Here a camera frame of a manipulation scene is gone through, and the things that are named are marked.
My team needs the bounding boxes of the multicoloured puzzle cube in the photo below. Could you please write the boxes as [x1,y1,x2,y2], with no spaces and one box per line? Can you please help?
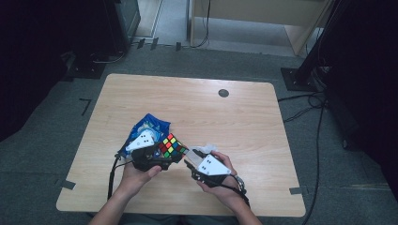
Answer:
[158,133,190,164]

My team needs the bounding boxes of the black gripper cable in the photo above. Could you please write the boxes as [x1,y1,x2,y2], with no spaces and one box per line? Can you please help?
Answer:
[219,175,252,208]
[107,153,135,201]

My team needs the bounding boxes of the black angled floor tape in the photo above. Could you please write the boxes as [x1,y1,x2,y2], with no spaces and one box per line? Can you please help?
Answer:
[78,97,93,117]

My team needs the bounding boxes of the black looped floor cables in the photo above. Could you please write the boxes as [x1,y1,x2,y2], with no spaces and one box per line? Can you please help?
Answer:
[277,92,329,124]

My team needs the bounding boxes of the person's left hand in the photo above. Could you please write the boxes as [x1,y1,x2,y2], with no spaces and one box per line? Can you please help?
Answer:
[120,156,163,199]

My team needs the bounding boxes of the long black floor cable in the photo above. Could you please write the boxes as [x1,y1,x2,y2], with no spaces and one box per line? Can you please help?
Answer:
[301,104,327,225]

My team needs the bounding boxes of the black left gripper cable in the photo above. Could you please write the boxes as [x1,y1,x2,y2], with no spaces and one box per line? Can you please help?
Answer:
[107,153,135,201]

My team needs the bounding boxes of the person's right hand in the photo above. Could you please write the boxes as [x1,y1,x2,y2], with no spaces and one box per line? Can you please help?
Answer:
[196,150,249,214]

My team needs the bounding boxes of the blue wet wipes pack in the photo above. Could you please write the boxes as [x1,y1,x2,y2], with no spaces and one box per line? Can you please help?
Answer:
[117,112,172,158]

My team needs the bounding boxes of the person's dark clothed lap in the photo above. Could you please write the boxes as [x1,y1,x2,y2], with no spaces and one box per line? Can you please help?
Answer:
[120,215,242,225]

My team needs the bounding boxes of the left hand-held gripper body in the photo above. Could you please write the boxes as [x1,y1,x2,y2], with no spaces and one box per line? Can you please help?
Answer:
[125,130,174,173]

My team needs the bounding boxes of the black cabinet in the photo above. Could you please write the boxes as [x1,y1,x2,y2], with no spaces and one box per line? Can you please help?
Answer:
[103,0,142,55]

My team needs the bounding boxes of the grey curved floor cable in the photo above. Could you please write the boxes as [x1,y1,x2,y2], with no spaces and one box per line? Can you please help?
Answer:
[92,51,128,65]

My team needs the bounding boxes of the white wet wipe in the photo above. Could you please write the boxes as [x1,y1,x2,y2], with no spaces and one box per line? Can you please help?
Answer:
[191,143,219,158]

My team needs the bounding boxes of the black stand with base plate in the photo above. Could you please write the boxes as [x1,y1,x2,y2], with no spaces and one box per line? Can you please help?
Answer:
[280,0,345,94]

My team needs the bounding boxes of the black flat stand base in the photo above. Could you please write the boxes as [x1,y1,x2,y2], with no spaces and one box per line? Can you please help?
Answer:
[64,51,107,80]

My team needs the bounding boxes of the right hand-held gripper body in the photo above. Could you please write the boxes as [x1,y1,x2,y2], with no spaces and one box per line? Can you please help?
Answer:
[189,154,239,189]

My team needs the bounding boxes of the black hanging cable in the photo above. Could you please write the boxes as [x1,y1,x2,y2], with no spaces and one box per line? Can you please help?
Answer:
[191,0,211,49]

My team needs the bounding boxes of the dark curtain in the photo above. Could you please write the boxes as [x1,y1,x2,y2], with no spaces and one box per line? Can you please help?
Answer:
[318,0,398,203]
[0,0,111,143]

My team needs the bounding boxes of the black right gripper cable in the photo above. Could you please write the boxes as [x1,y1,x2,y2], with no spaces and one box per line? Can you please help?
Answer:
[219,175,252,208]

